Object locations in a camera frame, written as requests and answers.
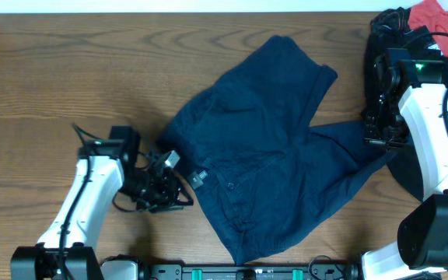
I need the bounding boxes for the navy blue shorts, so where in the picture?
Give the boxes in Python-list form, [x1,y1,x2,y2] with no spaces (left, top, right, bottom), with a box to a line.
[156,36,392,265]

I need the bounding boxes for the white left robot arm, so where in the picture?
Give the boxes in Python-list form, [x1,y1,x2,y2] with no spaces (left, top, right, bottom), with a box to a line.
[10,138,192,279]

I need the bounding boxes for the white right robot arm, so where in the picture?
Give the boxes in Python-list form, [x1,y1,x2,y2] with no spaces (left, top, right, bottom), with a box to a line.
[359,48,448,279]

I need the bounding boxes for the black garment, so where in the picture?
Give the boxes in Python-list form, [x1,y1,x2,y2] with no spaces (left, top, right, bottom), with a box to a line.
[362,8,448,201]

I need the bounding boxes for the red garment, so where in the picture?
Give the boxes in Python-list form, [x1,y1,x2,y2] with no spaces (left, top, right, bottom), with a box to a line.
[408,0,448,57]

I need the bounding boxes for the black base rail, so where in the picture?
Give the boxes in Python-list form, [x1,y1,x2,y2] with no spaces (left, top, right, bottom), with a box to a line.
[99,254,365,280]

